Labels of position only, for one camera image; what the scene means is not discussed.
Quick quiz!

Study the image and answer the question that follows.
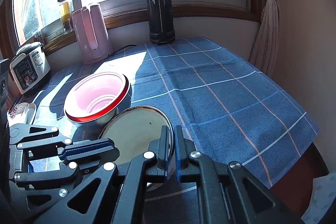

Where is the stainless steel bowl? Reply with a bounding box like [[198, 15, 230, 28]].
[[65, 84, 132, 128]]

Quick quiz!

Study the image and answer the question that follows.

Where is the pink floral rim plate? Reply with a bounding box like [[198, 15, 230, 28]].
[[7, 102, 37, 127]]

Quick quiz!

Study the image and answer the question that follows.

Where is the white enamel bowl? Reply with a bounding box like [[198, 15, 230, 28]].
[[99, 106, 175, 177]]

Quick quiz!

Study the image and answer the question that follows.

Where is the pink plastic bowl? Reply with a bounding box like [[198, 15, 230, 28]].
[[64, 72, 130, 122]]

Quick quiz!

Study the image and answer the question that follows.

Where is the blue plaid tablecloth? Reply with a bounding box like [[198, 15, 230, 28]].
[[34, 37, 318, 215]]

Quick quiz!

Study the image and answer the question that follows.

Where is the silver rice cooker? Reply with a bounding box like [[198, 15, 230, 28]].
[[10, 42, 51, 95]]

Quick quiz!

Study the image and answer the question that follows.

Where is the small glass jar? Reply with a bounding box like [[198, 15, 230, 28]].
[[33, 32, 45, 47]]

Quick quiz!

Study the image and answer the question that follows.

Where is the right brown curtain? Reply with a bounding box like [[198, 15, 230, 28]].
[[249, 0, 280, 77]]

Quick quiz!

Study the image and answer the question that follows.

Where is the pink electric kettle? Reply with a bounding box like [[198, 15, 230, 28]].
[[72, 3, 113, 65]]

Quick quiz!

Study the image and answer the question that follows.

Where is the glass tea bottle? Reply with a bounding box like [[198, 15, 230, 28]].
[[58, 0, 73, 34]]

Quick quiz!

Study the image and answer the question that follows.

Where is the black thermos flask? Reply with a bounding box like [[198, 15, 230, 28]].
[[146, 0, 175, 45]]

